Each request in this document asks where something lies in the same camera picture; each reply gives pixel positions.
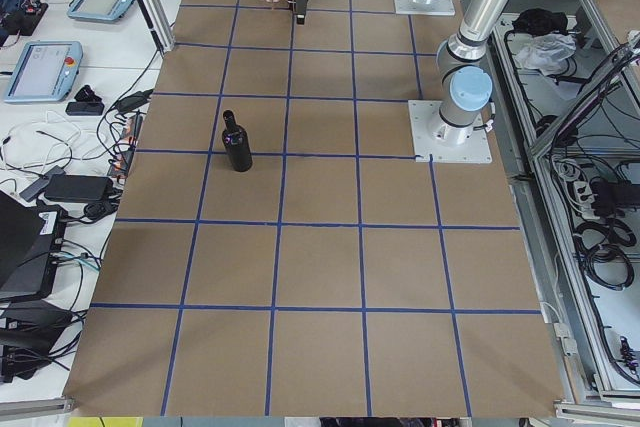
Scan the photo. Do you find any black power strip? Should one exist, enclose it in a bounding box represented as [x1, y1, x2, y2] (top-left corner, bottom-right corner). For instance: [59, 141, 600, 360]
[108, 113, 144, 181]

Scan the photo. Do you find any black laptop computer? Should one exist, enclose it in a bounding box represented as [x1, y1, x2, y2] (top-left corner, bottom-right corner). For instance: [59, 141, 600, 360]
[1, 193, 67, 303]

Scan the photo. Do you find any small black device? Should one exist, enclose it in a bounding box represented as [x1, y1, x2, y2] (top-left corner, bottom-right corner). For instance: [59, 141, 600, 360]
[65, 84, 105, 116]

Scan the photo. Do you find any black power adapter brick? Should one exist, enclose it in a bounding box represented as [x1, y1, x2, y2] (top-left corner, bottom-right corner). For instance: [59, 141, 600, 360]
[44, 175, 113, 203]

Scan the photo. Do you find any white crumpled cloth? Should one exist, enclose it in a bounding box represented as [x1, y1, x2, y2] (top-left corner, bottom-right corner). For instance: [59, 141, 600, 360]
[514, 33, 576, 76]

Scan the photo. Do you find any black wine bottle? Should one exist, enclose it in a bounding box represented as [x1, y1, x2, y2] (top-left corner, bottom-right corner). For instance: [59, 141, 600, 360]
[222, 110, 253, 172]

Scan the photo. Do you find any lower blue teach pendant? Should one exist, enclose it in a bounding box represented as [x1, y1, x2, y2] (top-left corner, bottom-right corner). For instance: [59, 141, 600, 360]
[4, 41, 83, 104]

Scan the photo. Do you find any black cloth bundle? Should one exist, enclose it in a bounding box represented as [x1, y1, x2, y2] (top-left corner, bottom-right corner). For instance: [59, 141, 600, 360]
[512, 8, 568, 37]

